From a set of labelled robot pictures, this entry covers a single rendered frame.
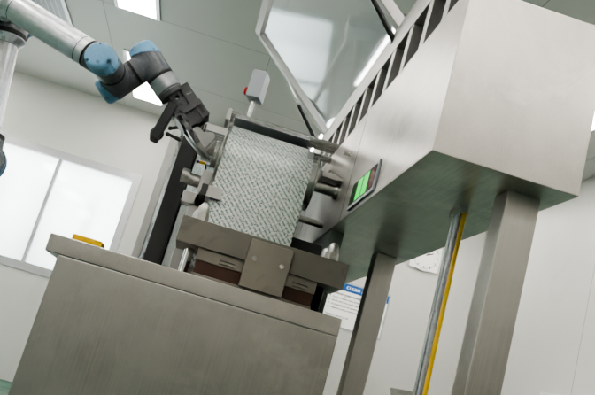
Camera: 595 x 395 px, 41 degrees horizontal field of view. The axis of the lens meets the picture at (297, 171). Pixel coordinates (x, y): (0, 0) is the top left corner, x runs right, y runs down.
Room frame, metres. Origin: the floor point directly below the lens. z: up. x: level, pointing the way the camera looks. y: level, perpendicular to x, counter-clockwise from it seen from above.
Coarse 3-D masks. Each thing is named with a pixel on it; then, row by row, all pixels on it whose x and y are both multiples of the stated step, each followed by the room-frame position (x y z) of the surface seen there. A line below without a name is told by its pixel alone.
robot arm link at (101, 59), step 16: (0, 0) 1.91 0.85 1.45; (16, 0) 1.92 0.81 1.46; (0, 16) 1.94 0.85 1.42; (16, 16) 1.92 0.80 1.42; (32, 16) 1.91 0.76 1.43; (48, 16) 1.91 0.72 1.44; (32, 32) 1.93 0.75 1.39; (48, 32) 1.90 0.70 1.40; (64, 32) 1.89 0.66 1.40; (80, 32) 1.90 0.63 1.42; (64, 48) 1.90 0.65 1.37; (80, 48) 1.88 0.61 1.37; (96, 48) 1.86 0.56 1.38; (80, 64) 1.91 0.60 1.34; (96, 64) 1.86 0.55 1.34; (112, 64) 1.87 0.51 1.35; (112, 80) 1.94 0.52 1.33
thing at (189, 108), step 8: (176, 88) 2.00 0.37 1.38; (184, 88) 2.02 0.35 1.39; (160, 96) 2.02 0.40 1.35; (168, 96) 2.01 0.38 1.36; (176, 96) 2.05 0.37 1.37; (184, 96) 2.02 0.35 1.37; (192, 96) 2.02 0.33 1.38; (184, 104) 2.03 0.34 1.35; (192, 104) 2.01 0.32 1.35; (200, 104) 2.02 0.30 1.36; (176, 112) 2.01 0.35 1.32; (184, 112) 2.01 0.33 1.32; (192, 112) 2.02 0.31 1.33; (200, 112) 2.01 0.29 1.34; (208, 112) 2.01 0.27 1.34; (176, 120) 2.03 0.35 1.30; (192, 120) 2.02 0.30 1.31; (200, 120) 2.02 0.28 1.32; (208, 120) 2.08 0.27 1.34; (192, 128) 2.07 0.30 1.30
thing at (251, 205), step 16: (224, 176) 2.00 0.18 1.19; (240, 176) 2.00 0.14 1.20; (224, 192) 2.00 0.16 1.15; (240, 192) 2.00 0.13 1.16; (256, 192) 2.00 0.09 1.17; (272, 192) 2.01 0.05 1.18; (288, 192) 2.01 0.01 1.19; (224, 208) 2.00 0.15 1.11; (240, 208) 2.00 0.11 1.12; (256, 208) 2.00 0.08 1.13; (272, 208) 2.01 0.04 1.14; (288, 208) 2.01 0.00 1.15; (224, 224) 2.00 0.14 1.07; (240, 224) 2.00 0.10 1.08; (256, 224) 2.00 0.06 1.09; (272, 224) 2.01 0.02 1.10; (288, 224) 2.01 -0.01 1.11; (272, 240) 2.01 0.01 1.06; (288, 240) 2.01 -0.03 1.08
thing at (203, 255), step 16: (208, 256) 1.81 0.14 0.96; (224, 256) 1.81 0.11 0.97; (192, 272) 1.81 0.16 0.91; (208, 272) 1.81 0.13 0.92; (224, 272) 1.82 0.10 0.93; (240, 272) 1.82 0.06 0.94; (240, 288) 1.82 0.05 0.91; (288, 288) 1.83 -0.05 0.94; (304, 288) 1.83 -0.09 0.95; (304, 304) 1.83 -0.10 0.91
